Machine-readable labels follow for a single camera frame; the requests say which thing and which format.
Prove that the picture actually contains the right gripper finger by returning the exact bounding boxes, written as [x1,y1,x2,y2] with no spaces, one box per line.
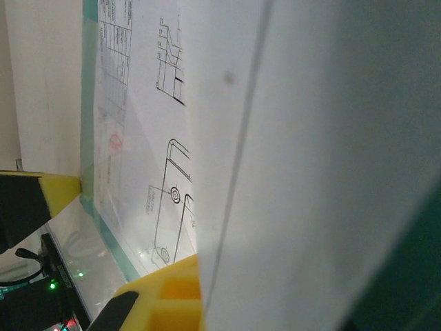
[90,253,205,331]

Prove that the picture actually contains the green paper folder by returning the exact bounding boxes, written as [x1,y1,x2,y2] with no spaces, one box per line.
[79,0,441,331]

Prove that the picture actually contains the white technical drawing sheet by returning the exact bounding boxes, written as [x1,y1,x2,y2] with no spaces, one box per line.
[93,0,201,279]

